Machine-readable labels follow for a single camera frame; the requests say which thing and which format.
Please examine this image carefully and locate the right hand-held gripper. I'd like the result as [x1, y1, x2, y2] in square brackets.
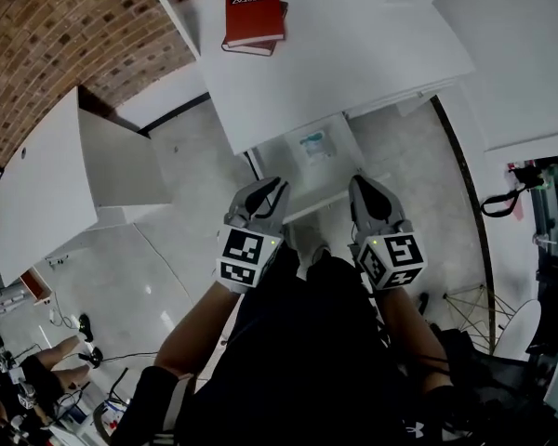
[348, 174, 429, 293]

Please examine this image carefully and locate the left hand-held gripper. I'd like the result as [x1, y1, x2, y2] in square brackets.
[215, 176, 292, 295]

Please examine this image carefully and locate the white drawer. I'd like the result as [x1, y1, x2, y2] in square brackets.
[248, 111, 392, 226]

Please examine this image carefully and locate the teal white item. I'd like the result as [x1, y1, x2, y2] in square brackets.
[299, 128, 339, 165]

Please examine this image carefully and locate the person's right forearm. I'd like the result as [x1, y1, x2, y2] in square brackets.
[375, 285, 453, 395]

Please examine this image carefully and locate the person's left forearm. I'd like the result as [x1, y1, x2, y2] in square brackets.
[153, 280, 246, 381]

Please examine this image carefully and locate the white drawer cabinet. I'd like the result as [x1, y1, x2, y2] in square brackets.
[141, 0, 476, 157]

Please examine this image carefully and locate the black curved floor strip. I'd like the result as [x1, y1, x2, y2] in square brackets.
[430, 94, 498, 355]

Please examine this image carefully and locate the dark red book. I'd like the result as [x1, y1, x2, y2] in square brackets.
[220, 0, 289, 58]

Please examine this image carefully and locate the person's black clothing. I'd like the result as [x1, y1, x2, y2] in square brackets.
[113, 242, 455, 446]

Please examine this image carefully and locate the dark shelf unit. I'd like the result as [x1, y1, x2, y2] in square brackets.
[505, 153, 558, 296]

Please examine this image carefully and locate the bright red book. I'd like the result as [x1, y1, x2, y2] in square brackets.
[224, 0, 286, 48]

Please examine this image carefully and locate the white round chair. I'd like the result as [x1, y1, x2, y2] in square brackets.
[491, 298, 542, 362]

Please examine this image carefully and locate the black bag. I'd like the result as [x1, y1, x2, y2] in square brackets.
[430, 325, 557, 439]

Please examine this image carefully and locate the large white table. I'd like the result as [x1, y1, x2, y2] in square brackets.
[431, 0, 558, 153]

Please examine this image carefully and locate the white side table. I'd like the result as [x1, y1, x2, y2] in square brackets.
[0, 85, 174, 288]

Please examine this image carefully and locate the small red box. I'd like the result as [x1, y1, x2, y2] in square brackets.
[19, 267, 54, 307]

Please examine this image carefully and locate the black strap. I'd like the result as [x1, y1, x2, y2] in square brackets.
[480, 164, 548, 218]

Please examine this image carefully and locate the thin wire rack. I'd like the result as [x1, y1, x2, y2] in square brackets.
[444, 283, 516, 353]

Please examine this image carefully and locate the black floor cable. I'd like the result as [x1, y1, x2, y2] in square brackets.
[100, 350, 160, 364]

